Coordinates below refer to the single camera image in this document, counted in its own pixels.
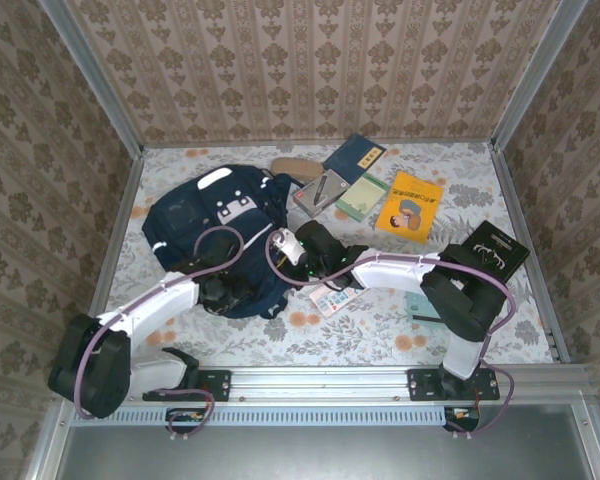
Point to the grey pen box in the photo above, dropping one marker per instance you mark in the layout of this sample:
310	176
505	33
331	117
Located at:
320	192

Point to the pale green notebook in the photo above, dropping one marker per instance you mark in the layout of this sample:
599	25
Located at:
365	200

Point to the navy blue student backpack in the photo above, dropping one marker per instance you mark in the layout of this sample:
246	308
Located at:
190	215

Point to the brown glasses case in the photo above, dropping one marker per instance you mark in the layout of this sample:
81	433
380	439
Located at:
295	169

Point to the yellow illustrated book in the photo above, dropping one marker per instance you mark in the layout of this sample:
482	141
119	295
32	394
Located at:
410	210

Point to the dark blue book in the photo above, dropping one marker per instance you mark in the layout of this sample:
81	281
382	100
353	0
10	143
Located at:
352	157

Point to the teal calculator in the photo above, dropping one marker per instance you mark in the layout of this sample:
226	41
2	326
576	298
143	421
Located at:
419	307

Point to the black box with deer print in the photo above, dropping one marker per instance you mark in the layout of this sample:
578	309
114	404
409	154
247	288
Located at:
497	250

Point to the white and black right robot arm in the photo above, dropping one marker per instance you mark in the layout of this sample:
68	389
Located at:
395	277

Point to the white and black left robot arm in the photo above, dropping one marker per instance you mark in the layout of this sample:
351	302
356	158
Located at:
170	305

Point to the floral tablecloth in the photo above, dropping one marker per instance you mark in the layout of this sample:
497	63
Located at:
380	340

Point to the grey metal front panel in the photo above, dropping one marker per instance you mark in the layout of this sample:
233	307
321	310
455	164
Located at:
330	455

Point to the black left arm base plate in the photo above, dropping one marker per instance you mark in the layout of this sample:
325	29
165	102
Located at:
215	385

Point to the aluminium left side rail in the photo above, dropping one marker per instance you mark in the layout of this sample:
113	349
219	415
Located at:
115	235

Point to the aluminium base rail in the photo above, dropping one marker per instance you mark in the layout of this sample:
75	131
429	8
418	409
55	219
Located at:
320	385

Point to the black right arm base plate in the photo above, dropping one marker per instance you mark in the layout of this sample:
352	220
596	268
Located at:
422	385

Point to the aluminium right side rail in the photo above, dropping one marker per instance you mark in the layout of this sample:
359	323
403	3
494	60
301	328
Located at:
511	200

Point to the aluminium left frame post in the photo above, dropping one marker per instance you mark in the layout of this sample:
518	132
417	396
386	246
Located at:
94	75

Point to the aluminium frame post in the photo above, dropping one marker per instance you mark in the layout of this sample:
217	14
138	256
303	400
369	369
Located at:
94	75
535	75

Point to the aluminium right frame post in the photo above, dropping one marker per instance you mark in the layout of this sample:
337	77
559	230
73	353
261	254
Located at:
535	75

